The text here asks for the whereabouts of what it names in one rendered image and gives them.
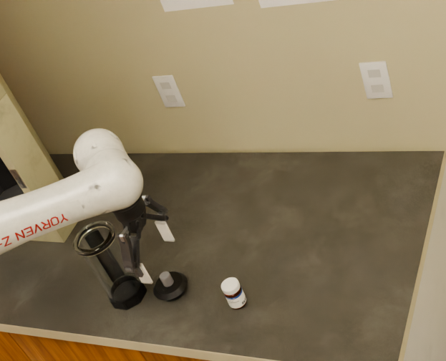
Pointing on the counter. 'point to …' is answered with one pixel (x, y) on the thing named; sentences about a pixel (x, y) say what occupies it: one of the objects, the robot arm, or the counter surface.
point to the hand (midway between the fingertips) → (157, 258)
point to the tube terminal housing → (16, 139)
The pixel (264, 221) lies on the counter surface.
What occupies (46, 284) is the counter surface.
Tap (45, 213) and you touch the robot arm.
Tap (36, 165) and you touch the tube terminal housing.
